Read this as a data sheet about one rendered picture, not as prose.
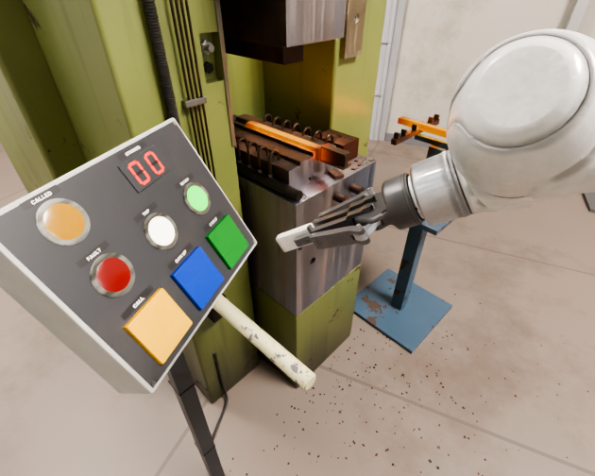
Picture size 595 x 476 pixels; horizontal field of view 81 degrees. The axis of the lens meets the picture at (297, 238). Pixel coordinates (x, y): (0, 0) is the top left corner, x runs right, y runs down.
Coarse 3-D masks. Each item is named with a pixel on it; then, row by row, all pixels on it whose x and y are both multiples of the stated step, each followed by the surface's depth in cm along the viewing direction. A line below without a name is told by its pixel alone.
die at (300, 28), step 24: (240, 0) 77; (264, 0) 72; (288, 0) 69; (312, 0) 74; (336, 0) 79; (240, 24) 80; (264, 24) 75; (288, 24) 72; (312, 24) 76; (336, 24) 82
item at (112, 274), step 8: (104, 264) 44; (112, 264) 44; (120, 264) 45; (96, 272) 43; (104, 272) 43; (112, 272) 44; (120, 272) 45; (128, 272) 46; (104, 280) 43; (112, 280) 44; (120, 280) 45; (128, 280) 46; (104, 288) 43; (112, 288) 44; (120, 288) 45
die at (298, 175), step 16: (240, 128) 114; (288, 128) 113; (240, 144) 106; (272, 144) 103; (288, 144) 102; (320, 144) 103; (256, 160) 100; (272, 160) 97; (288, 160) 97; (304, 160) 95; (288, 176) 93; (304, 176) 98
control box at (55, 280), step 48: (144, 144) 53; (48, 192) 40; (96, 192) 45; (144, 192) 51; (0, 240) 36; (48, 240) 39; (96, 240) 44; (144, 240) 49; (192, 240) 57; (48, 288) 38; (96, 288) 42; (144, 288) 48; (96, 336) 41; (192, 336) 52; (144, 384) 45
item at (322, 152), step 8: (256, 128) 111; (264, 128) 109; (272, 128) 109; (280, 136) 104; (288, 136) 104; (296, 136) 104; (304, 144) 99; (312, 144) 99; (328, 144) 96; (320, 152) 96; (328, 152) 95; (336, 152) 92; (344, 152) 92; (320, 160) 97; (328, 160) 96; (336, 160) 94; (344, 160) 92; (344, 168) 93
